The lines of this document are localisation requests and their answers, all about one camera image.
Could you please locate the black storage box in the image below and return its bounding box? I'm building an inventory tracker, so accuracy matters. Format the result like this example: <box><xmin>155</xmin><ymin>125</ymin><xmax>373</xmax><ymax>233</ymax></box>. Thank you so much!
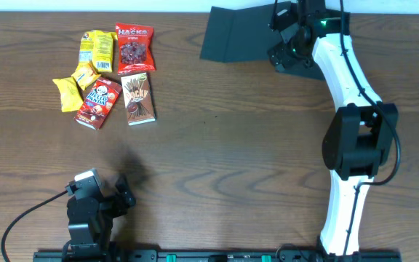
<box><xmin>200</xmin><ymin>1</ymin><xmax>324</xmax><ymax>81</ymax></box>

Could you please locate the brown Pocky box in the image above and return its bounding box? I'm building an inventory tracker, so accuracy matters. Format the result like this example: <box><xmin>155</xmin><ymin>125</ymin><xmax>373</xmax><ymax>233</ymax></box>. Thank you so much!
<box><xmin>121</xmin><ymin>73</ymin><xmax>156</xmax><ymax>126</ymax></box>

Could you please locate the red Hacks candy bag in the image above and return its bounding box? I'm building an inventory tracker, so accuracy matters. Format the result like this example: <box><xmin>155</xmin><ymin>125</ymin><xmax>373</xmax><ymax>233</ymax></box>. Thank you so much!
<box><xmin>115</xmin><ymin>23</ymin><xmax>156</xmax><ymax>75</ymax></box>

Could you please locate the large yellow snack bag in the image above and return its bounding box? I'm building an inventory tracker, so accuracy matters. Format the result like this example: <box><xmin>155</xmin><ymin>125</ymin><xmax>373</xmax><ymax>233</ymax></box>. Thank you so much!
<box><xmin>78</xmin><ymin>30</ymin><xmax>117</xmax><ymax>73</ymax></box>

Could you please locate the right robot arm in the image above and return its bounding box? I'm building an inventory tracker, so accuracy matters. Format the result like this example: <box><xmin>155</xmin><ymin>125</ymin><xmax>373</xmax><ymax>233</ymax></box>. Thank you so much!
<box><xmin>268</xmin><ymin>1</ymin><xmax>402</xmax><ymax>261</ymax></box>

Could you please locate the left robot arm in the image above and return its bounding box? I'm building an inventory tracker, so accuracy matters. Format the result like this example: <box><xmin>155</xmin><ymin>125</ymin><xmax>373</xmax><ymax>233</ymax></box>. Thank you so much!
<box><xmin>61</xmin><ymin>169</ymin><xmax>136</xmax><ymax>261</ymax></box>

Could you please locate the red Hello Panda box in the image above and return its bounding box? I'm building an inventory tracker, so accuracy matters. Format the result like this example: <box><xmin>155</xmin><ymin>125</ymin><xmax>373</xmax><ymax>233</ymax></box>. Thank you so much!
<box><xmin>74</xmin><ymin>77</ymin><xmax>122</xmax><ymax>130</ymax></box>

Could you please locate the yellow snack packet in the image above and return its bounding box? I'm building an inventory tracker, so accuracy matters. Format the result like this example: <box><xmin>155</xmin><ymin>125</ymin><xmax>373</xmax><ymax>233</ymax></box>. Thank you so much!
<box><xmin>52</xmin><ymin>76</ymin><xmax>83</xmax><ymax>113</ymax></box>

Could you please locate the small orange-yellow snack packet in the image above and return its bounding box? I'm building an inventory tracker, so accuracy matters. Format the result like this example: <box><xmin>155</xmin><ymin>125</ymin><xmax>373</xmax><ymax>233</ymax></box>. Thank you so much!
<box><xmin>71</xmin><ymin>62</ymin><xmax>100</xmax><ymax>90</ymax></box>

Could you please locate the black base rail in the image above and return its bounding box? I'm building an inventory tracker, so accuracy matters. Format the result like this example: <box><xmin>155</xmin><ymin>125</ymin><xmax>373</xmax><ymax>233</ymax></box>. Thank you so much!
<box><xmin>32</xmin><ymin>248</ymin><xmax>402</xmax><ymax>262</ymax></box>

